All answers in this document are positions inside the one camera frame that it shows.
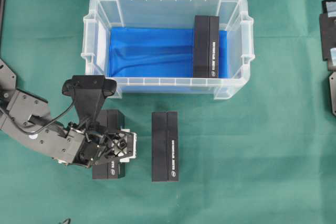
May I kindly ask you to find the clear plastic storage case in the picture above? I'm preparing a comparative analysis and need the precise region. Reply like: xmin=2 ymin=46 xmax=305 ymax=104
xmin=81 ymin=0 xmax=255 ymax=100

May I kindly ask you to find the black realsense box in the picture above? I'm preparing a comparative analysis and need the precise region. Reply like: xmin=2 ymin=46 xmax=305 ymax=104
xmin=152 ymin=111 xmax=179 ymax=182
xmin=193 ymin=15 xmax=219 ymax=78
xmin=92 ymin=109 xmax=125 ymax=179

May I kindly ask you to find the blue cloth in case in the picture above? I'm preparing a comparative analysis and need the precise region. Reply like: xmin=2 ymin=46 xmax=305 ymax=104
xmin=109 ymin=27 xmax=229 ymax=78

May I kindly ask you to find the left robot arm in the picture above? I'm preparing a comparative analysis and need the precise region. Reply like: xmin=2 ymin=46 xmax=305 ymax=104
xmin=1 ymin=61 xmax=137 ymax=168

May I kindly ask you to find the black camera cable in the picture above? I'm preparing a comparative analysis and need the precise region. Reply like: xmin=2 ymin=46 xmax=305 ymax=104
xmin=15 ymin=103 xmax=77 ymax=134

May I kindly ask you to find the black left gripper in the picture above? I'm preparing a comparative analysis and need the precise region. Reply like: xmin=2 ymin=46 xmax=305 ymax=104
xmin=51 ymin=122 xmax=137 ymax=168

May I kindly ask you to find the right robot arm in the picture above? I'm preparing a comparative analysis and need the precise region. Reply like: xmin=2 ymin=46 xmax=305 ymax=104
xmin=319 ymin=0 xmax=335 ymax=71

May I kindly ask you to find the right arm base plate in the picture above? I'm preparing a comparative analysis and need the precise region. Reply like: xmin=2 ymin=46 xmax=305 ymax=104
xmin=329 ymin=71 xmax=336 ymax=116

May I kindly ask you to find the black table frame rail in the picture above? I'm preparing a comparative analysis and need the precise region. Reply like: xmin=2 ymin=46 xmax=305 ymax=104
xmin=0 ymin=0 xmax=10 ymax=44

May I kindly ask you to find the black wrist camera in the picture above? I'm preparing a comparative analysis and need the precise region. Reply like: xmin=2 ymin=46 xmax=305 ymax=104
xmin=62 ymin=75 xmax=117 ymax=125

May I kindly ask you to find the green table cloth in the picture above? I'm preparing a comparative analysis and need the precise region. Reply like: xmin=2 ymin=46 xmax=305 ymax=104
xmin=1 ymin=0 xmax=335 ymax=223

